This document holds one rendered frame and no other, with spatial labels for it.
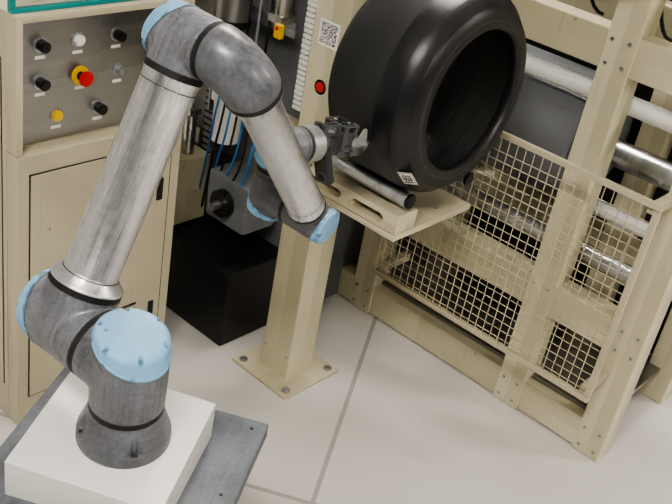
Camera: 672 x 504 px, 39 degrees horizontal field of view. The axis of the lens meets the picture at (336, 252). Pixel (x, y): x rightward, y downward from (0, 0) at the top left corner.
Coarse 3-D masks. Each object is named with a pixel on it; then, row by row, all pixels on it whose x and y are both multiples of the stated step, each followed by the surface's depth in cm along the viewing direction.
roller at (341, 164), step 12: (336, 156) 271; (336, 168) 271; (348, 168) 268; (360, 168) 267; (360, 180) 266; (372, 180) 263; (384, 180) 262; (384, 192) 261; (396, 192) 259; (408, 192) 258; (408, 204) 258
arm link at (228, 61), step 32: (224, 32) 168; (224, 64) 167; (256, 64) 169; (224, 96) 171; (256, 96) 171; (256, 128) 181; (288, 128) 186; (288, 160) 192; (288, 192) 202; (320, 192) 212; (288, 224) 220; (320, 224) 214
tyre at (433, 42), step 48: (384, 0) 240; (432, 0) 236; (480, 0) 238; (384, 48) 235; (432, 48) 231; (480, 48) 278; (336, 96) 246; (384, 96) 235; (432, 96) 236; (480, 96) 281; (384, 144) 242; (432, 144) 283; (480, 144) 270
